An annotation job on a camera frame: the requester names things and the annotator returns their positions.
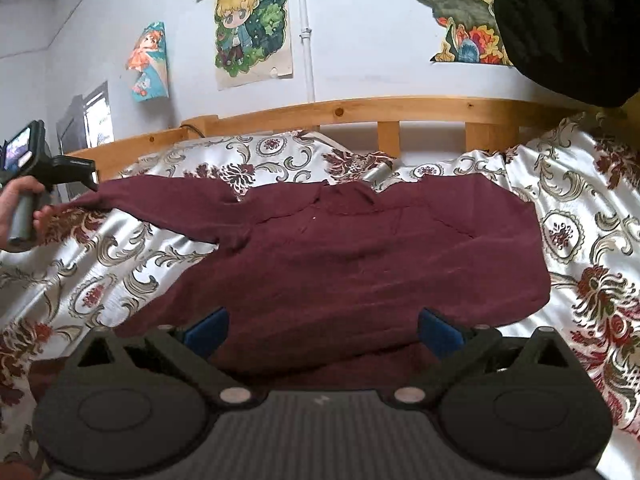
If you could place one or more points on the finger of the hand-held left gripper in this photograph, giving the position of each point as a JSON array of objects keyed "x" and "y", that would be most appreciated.
[{"x": 75, "y": 170}]

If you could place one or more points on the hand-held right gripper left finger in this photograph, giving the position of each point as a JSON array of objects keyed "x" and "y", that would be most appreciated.
[{"x": 207, "y": 332}]

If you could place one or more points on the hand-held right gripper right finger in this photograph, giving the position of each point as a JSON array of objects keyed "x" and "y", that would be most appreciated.
[{"x": 437, "y": 335}]

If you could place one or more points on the maroon sweater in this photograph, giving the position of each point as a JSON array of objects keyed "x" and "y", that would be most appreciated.
[{"x": 350, "y": 260}]

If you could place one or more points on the person's left hand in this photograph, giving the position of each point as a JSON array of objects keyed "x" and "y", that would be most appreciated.
[{"x": 11, "y": 205}]

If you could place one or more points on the floral satin bedspread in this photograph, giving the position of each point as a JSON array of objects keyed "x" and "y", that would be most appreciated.
[{"x": 590, "y": 240}]

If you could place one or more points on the black cloth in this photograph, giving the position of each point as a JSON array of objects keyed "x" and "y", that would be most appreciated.
[{"x": 570, "y": 25}]

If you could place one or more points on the curled cartoon wall poster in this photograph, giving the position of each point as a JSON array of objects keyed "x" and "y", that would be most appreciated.
[{"x": 149, "y": 62}]

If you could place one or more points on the blond cartoon figure wall poster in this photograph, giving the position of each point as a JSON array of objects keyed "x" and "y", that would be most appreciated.
[{"x": 252, "y": 25}]

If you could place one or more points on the wooden bed frame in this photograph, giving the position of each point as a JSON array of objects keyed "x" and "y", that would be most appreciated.
[{"x": 350, "y": 112}]

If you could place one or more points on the white wall pipe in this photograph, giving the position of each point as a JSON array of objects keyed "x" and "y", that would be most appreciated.
[{"x": 306, "y": 30}]

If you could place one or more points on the colourful landscape wall poster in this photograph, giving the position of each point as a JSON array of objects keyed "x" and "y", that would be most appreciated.
[{"x": 462, "y": 15}]

